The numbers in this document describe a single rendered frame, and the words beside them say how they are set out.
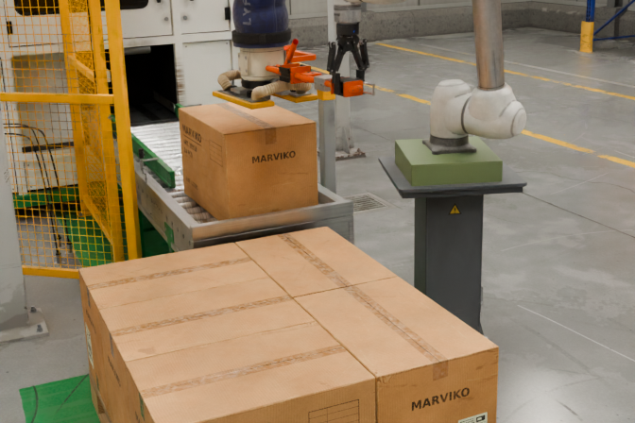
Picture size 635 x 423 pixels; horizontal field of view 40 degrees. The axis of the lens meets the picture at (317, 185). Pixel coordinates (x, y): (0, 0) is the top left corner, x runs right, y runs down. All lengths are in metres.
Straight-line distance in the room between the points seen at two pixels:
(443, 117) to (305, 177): 0.62
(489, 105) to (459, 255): 0.66
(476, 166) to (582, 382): 0.93
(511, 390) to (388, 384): 1.12
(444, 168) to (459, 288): 0.56
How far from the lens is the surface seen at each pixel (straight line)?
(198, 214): 3.79
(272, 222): 3.55
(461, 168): 3.41
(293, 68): 3.18
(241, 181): 3.52
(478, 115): 3.39
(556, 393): 3.53
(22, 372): 3.86
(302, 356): 2.55
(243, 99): 3.34
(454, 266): 3.64
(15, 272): 4.12
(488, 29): 3.28
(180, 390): 2.42
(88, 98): 4.14
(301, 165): 3.61
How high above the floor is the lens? 1.72
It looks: 16 degrees down
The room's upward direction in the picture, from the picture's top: 2 degrees counter-clockwise
